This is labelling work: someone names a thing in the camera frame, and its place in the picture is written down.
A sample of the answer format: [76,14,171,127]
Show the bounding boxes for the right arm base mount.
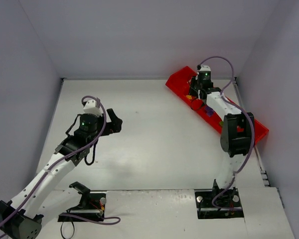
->
[194,188,244,220]

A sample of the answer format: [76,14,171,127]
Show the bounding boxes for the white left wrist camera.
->
[83,98,102,117]

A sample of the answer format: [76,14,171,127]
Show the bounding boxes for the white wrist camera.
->
[197,65,211,72]
[83,98,102,117]

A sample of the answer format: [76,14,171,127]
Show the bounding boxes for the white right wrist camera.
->
[197,65,211,72]

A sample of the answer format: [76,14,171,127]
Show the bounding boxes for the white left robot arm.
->
[0,109,123,239]

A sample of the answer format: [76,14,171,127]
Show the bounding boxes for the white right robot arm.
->
[189,65,255,190]

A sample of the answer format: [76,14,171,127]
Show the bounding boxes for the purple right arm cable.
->
[200,56,255,210]

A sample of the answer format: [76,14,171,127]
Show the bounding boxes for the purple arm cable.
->
[200,56,255,210]
[0,96,122,239]

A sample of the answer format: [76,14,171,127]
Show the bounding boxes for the red divided bin tray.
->
[165,65,270,145]

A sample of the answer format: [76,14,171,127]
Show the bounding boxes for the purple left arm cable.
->
[0,96,122,239]

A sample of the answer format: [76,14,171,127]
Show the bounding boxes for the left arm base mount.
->
[58,182,107,222]

